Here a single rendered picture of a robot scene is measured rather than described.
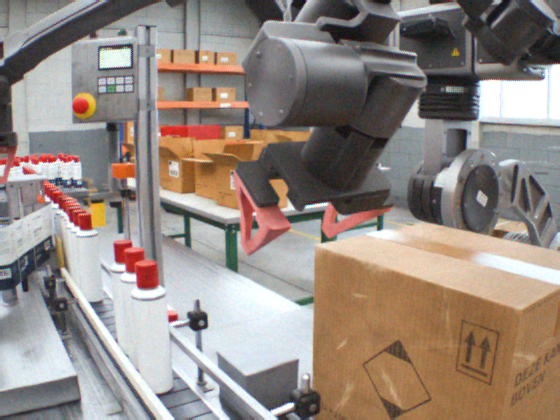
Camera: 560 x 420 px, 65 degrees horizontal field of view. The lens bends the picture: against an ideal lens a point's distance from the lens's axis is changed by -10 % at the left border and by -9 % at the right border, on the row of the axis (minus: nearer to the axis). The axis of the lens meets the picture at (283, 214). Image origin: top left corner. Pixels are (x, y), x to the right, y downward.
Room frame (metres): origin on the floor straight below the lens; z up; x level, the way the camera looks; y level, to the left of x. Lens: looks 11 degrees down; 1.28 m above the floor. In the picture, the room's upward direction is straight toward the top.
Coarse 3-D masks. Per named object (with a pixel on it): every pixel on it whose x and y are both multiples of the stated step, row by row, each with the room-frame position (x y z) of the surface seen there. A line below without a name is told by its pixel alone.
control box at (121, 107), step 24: (72, 48) 1.06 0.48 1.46; (96, 48) 1.06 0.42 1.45; (72, 72) 1.06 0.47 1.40; (96, 72) 1.06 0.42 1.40; (120, 72) 1.06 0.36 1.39; (72, 96) 1.06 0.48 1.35; (96, 96) 1.06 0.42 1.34; (120, 96) 1.06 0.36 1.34; (96, 120) 1.06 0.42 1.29; (120, 120) 1.06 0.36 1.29
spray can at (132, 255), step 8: (128, 248) 0.73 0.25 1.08; (136, 248) 0.73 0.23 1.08; (128, 256) 0.71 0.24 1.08; (136, 256) 0.71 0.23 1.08; (144, 256) 0.72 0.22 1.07; (128, 264) 0.71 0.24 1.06; (128, 272) 0.71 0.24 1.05; (128, 280) 0.70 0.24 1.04; (128, 288) 0.70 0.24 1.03; (128, 296) 0.70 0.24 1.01; (128, 304) 0.70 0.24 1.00; (128, 312) 0.70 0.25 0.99; (128, 320) 0.70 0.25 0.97; (128, 328) 0.71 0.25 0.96; (128, 336) 0.71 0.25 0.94; (128, 344) 0.71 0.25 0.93; (136, 352) 0.70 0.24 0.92; (136, 360) 0.70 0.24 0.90; (136, 368) 0.70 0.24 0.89
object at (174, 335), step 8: (104, 264) 1.04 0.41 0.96; (176, 336) 0.67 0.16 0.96; (176, 344) 0.67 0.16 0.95; (184, 344) 0.65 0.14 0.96; (192, 352) 0.62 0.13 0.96; (200, 352) 0.62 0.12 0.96; (200, 360) 0.60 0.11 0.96; (208, 360) 0.60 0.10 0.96; (208, 368) 0.58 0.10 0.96; (216, 368) 0.58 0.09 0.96; (216, 376) 0.56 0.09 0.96; (224, 376) 0.56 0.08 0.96; (224, 384) 0.54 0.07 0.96; (232, 384) 0.54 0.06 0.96; (232, 392) 0.52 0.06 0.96; (240, 392) 0.52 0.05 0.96; (240, 400) 0.51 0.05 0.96; (248, 400) 0.50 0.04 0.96; (248, 408) 0.49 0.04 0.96; (256, 408) 0.48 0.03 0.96; (264, 408) 0.48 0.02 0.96; (256, 416) 0.48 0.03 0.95; (264, 416) 0.47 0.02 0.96; (272, 416) 0.47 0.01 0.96
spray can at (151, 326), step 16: (144, 272) 0.64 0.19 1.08; (144, 288) 0.64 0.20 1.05; (160, 288) 0.65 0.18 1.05; (144, 304) 0.63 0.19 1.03; (160, 304) 0.64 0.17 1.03; (144, 320) 0.63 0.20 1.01; (160, 320) 0.64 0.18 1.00; (144, 336) 0.63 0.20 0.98; (160, 336) 0.64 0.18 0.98; (144, 352) 0.63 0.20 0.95; (160, 352) 0.64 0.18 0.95; (144, 368) 0.63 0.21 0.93; (160, 368) 0.63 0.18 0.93; (160, 384) 0.63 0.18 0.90
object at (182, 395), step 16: (96, 304) 1.00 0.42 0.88; (112, 304) 1.00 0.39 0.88; (112, 320) 0.91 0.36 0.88; (96, 336) 0.84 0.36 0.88; (112, 336) 0.83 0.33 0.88; (128, 384) 0.66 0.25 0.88; (176, 384) 0.67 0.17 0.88; (160, 400) 0.62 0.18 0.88; (176, 400) 0.62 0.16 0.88; (192, 400) 0.62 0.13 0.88; (176, 416) 0.58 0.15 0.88; (192, 416) 0.58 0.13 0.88; (208, 416) 0.58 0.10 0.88
